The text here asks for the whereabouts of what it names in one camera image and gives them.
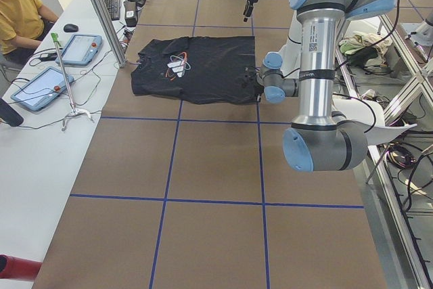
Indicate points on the black printed t-shirt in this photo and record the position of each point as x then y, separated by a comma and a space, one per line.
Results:
200, 70

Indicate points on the pile of clothes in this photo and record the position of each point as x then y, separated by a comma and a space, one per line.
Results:
365, 49

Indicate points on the white chair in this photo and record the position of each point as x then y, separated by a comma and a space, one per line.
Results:
370, 114

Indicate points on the black keyboard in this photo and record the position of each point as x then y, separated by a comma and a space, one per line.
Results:
113, 8

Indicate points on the far teach pendant tablet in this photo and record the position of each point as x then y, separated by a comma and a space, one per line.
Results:
80, 49

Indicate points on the teach pendant tablet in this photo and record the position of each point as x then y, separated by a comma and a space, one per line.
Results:
40, 91
80, 49

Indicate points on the black computer mouse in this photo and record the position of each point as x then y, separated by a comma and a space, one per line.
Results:
70, 28

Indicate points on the metal reacher grabber tool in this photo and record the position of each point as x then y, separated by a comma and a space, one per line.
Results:
74, 110

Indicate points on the near teach pendant tablet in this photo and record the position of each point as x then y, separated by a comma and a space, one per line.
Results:
40, 91

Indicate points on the person in yellow shirt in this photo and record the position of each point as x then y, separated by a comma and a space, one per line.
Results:
24, 24

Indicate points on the red cylinder object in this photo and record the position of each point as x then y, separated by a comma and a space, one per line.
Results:
15, 268

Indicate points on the aluminium frame post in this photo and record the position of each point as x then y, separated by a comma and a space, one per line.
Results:
106, 23

